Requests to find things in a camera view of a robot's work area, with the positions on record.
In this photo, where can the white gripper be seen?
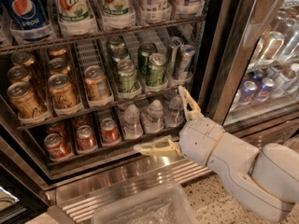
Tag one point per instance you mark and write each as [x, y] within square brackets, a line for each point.
[201, 137]

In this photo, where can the green can lane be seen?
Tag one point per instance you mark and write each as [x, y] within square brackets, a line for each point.
[144, 52]
[126, 76]
[156, 70]

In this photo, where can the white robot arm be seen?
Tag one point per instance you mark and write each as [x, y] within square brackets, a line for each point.
[264, 179]

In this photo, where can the right red can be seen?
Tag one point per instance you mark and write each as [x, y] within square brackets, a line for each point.
[109, 132]

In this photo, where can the red can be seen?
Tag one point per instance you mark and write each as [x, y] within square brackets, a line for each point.
[81, 120]
[109, 132]
[57, 127]
[56, 146]
[85, 137]

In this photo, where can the left Pepsi can behind glass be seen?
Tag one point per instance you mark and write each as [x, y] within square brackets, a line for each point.
[248, 88]

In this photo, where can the pepsi can behind glass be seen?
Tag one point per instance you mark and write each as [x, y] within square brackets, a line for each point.
[248, 88]
[266, 86]

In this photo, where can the right slim silver can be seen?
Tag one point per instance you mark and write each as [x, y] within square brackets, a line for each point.
[184, 61]

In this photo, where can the steel glass fridge door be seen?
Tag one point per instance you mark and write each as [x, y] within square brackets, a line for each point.
[252, 39]

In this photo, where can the third-row orange LaCroix can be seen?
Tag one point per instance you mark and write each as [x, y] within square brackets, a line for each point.
[96, 82]

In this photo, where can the front middle red can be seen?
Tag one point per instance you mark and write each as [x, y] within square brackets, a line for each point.
[85, 137]

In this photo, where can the right Pepsi can behind glass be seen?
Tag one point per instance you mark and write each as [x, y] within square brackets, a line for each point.
[266, 86]

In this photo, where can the middle green can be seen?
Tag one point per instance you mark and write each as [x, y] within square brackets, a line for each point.
[119, 54]

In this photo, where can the green can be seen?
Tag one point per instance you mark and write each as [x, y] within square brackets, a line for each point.
[115, 41]
[119, 54]

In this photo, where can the back middle red can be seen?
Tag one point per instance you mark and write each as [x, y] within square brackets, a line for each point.
[81, 120]

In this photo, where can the back green can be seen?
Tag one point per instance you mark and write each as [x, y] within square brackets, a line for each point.
[115, 41]

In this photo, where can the back left red can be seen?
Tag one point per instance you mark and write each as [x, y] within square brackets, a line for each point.
[57, 127]

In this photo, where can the front second-row orange LaCroix can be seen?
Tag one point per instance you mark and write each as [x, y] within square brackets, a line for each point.
[62, 91]

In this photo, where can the second-row orange lacroix can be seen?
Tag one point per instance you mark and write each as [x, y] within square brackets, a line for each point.
[62, 91]
[59, 66]
[57, 52]

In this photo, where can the front left red can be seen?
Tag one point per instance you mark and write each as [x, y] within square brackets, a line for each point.
[56, 146]

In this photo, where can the steel fridge base grille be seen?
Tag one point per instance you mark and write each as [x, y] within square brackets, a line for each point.
[109, 173]

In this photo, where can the middle second-row orange LaCroix can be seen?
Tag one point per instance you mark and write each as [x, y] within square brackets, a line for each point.
[59, 66]

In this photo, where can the back second-row orange LaCroix can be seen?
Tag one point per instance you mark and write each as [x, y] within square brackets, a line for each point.
[57, 52]

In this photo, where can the front left orange LaCroix can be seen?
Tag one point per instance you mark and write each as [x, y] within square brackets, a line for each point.
[23, 96]

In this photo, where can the left 7UP zero sugar can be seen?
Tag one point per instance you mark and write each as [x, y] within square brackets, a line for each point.
[73, 10]

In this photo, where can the middle left orange LaCroix can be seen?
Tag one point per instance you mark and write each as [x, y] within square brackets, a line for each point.
[19, 73]

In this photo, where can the back left orange LaCroix can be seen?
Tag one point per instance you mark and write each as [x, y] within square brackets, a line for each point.
[23, 57]

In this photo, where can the blue Pepsi can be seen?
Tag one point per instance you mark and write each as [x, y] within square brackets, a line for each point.
[27, 14]

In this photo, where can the right water bottle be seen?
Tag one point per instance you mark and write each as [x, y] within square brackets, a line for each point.
[174, 113]

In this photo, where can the water bottle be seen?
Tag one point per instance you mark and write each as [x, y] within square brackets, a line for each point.
[174, 113]
[153, 118]
[132, 126]

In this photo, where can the middle water bottle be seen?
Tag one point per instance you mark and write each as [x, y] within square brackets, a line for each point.
[153, 118]

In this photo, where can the left water bottle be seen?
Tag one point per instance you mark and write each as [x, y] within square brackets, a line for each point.
[132, 126]

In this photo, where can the clear plastic bin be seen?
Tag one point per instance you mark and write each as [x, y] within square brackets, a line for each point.
[164, 204]

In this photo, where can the middle wire fridge shelf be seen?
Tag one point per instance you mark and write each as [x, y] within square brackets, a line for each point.
[87, 106]

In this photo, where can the wire fridge shelf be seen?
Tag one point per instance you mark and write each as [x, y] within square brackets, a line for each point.
[98, 35]
[87, 106]

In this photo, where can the upper wire fridge shelf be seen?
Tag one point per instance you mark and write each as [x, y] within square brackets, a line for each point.
[98, 35]

